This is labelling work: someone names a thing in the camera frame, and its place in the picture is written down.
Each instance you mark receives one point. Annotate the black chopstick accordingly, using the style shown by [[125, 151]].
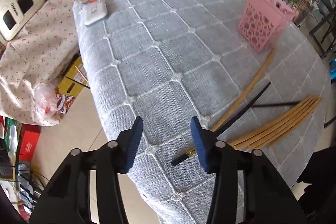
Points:
[[276, 104], [223, 127]]

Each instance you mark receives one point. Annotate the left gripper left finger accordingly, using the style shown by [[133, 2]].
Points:
[[65, 199]]

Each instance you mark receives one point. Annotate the black dining table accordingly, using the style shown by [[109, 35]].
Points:
[[328, 17]]

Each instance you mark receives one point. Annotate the floral cloth cover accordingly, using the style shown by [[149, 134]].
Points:
[[37, 55]]

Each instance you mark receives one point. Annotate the pink utensil basket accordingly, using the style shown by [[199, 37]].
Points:
[[264, 21]]

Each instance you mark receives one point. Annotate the grey checked tablecloth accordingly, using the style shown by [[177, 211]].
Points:
[[168, 61]]

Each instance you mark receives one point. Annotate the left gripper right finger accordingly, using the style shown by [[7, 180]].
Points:
[[267, 197]]

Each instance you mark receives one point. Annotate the yellow cardboard box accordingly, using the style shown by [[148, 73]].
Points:
[[74, 79]]

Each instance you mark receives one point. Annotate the long wooden chopstick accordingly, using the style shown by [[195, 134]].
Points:
[[247, 90]]

